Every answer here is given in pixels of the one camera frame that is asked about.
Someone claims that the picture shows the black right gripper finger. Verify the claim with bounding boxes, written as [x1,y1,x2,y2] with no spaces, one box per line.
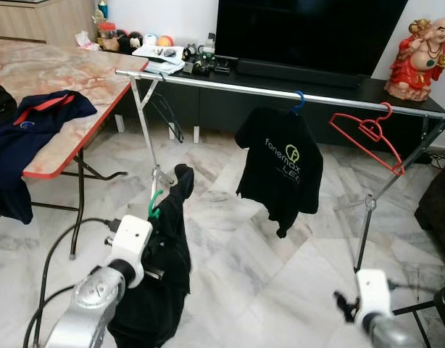
[333,290,361,325]

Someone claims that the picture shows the plain black T-shirt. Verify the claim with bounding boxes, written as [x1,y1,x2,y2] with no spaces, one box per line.
[107,164,196,348]

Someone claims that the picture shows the green plastic hanger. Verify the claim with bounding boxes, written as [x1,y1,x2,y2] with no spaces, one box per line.
[147,188,165,220]

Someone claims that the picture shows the navy knit shirt red stripe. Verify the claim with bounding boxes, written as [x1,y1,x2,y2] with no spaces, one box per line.
[0,88,99,224]

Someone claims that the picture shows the red plastic hanger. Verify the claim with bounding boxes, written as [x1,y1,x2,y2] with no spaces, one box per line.
[329,101,406,177]

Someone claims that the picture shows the blue plastic hanger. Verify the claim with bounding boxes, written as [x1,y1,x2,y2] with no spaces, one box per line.
[291,90,307,115]

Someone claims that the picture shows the dark brown sofa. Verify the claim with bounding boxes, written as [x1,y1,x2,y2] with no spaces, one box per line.
[415,149,445,251]

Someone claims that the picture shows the black fonemax print T-shirt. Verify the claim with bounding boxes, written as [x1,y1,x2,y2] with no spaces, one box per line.
[235,107,325,239]

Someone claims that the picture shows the black TV cabinet white legs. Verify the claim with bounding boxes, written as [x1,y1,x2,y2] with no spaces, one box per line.
[99,47,445,157]

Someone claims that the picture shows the silver metal clothes rack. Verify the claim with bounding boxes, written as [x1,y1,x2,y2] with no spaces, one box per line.
[115,68,445,273]

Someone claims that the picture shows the white paper stack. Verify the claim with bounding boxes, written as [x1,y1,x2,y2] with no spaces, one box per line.
[130,43,187,75]

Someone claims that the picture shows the black electronic gadget pile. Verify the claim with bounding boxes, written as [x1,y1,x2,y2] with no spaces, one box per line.
[181,47,215,75]

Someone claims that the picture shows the marble pattern folding table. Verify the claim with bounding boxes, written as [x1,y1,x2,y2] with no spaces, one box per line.
[0,38,149,258]

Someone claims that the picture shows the black round plush toy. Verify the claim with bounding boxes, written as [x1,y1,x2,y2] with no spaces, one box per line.
[128,31,144,51]
[115,29,130,53]

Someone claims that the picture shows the black folded garment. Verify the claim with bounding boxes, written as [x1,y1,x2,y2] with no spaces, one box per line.
[0,83,17,133]

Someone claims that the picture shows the red lidded jar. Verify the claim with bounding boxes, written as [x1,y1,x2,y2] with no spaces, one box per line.
[97,22,118,51]

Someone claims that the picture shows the pink tissue box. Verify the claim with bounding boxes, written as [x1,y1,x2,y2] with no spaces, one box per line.
[74,30,100,50]

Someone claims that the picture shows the blue gold hanging ornament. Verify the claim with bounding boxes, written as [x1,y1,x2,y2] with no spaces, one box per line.
[92,0,109,22]

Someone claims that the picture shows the red laughing Buddha statue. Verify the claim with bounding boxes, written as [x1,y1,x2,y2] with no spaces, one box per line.
[384,16,445,102]

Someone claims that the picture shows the light wooden sideboard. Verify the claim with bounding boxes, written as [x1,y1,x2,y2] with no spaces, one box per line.
[0,0,100,48]

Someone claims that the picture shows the large black television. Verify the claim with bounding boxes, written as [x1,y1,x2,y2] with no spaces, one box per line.
[215,0,409,79]

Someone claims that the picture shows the black wire hanger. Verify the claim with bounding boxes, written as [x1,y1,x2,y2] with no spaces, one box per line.
[151,91,186,144]

